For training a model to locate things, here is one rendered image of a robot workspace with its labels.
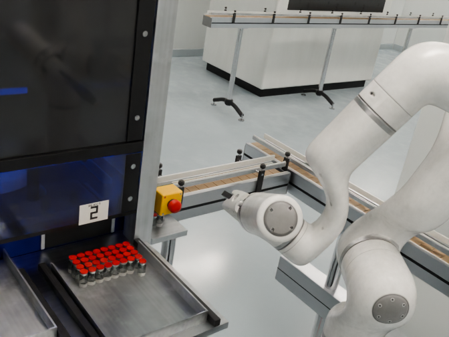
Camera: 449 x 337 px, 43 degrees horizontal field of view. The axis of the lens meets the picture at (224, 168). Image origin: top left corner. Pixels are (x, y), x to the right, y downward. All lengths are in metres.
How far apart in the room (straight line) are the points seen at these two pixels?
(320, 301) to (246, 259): 1.10
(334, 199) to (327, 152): 0.09
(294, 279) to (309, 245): 1.32
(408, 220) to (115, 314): 0.74
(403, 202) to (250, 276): 2.17
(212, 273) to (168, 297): 1.64
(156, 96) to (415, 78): 0.76
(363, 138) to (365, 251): 0.24
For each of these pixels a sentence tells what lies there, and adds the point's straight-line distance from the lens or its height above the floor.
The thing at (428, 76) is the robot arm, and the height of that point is 1.62.
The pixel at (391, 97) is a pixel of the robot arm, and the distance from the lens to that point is 0.95.
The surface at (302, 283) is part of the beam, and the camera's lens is 2.32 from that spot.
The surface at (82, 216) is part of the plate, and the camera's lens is 1.55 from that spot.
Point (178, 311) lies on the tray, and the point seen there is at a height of 0.88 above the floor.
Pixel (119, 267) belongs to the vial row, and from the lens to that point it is 1.54.
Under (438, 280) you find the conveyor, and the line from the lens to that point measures 1.90.
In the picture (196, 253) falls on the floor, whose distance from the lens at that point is 3.27.
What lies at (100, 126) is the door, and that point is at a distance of 1.46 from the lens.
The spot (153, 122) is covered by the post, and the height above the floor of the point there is 1.26.
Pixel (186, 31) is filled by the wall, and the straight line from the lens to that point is 7.30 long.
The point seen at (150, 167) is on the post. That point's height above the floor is 1.13.
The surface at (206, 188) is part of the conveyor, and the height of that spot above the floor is 0.93.
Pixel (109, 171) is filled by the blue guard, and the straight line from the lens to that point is 1.52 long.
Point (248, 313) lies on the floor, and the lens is 2.92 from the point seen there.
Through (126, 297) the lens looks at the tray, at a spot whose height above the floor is 0.88.
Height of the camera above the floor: 1.81
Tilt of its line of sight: 25 degrees down
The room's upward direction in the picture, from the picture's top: 10 degrees clockwise
